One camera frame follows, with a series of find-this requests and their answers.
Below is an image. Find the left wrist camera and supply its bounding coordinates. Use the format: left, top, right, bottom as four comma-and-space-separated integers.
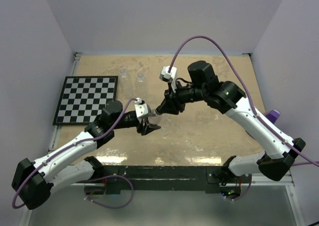
134, 98, 152, 122

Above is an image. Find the clear bottle back left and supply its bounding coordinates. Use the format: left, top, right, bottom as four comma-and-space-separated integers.
119, 69, 134, 98

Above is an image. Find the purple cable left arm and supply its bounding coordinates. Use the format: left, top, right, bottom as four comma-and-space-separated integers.
12, 98, 140, 209

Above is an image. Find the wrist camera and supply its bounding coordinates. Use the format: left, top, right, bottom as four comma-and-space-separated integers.
134, 98, 152, 122
159, 66, 177, 93

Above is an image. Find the purple cable loop front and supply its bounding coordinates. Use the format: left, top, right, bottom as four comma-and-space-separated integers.
84, 173, 136, 209

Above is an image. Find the clear bottle back right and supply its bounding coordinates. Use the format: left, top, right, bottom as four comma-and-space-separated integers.
135, 73, 149, 102

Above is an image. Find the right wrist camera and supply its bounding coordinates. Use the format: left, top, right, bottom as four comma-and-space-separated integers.
159, 66, 177, 93

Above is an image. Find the aluminium rail left edge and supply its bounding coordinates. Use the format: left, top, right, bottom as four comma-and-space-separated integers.
47, 52, 83, 157

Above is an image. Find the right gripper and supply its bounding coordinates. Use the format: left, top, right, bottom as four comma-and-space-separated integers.
159, 80, 206, 115

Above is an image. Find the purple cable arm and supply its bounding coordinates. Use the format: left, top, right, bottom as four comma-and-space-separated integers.
12, 98, 140, 209
169, 36, 319, 167

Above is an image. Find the purple object table edge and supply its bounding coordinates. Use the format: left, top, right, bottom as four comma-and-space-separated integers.
264, 109, 281, 124

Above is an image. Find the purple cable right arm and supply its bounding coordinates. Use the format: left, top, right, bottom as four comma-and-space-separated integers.
169, 36, 319, 167

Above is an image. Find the black white checkerboard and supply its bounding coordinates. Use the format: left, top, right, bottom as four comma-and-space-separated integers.
58, 76, 118, 126

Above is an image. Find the small clear plastic bottle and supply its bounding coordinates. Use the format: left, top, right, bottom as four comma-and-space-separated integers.
149, 109, 162, 125

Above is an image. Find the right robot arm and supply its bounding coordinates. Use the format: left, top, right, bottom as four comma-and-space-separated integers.
156, 60, 306, 183

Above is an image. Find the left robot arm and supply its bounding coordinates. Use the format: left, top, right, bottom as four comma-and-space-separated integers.
11, 98, 160, 210

